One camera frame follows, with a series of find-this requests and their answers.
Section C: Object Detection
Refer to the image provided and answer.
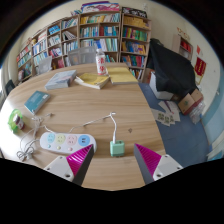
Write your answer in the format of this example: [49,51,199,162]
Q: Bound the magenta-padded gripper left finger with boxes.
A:
[43,143,95,187]

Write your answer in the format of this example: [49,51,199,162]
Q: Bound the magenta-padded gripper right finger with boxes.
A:
[134,143,184,185]

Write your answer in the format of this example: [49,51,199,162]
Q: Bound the small green charger block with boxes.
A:
[109,139,126,158]

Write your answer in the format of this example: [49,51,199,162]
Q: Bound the white power strip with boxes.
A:
[39,131,98,154]

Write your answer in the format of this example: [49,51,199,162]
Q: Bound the papers pile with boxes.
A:
[151,99,183,127]

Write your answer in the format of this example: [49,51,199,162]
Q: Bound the small red-labelled jar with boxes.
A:
[13,114,25,130]

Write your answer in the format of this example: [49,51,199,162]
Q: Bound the brown cardboard box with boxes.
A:
[177,88,204,116]

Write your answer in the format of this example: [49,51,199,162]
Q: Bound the teal book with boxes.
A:
[23,90,52,115]

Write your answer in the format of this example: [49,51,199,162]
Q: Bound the white box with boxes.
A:
[148,71,176,101]

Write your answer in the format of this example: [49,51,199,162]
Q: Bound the grey book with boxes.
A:
[44,69,78,91]

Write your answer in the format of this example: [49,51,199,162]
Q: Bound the yellow book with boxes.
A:
[73,72,111,90]

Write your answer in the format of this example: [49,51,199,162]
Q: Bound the black cloth cover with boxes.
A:
[146,38,198,99]

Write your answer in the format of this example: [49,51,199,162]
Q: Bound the dark chair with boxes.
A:
[4,79,16,96]

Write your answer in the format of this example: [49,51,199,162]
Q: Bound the grey mesh chair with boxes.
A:
[36,55,54,75]
[67,46,98,67]

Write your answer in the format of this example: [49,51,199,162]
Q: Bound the red hanging banner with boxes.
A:
[194,56,208,78]

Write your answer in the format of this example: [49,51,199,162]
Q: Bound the clear bottle with red label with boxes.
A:
[95,48,108,76]

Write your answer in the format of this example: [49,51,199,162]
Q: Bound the small wooden shelf unit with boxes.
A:
[172,34,194,61]

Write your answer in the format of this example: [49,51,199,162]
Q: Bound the wooden bookshelf unit with books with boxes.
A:
[15,9,153,83]

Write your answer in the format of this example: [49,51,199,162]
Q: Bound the black sign board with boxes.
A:
[121,6,148,19]

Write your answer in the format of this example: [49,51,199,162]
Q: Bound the colourful illustrated poster box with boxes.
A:
[80,1,121,14]

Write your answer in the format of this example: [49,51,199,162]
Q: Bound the white power strip cable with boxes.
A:
[15,112,54,162]

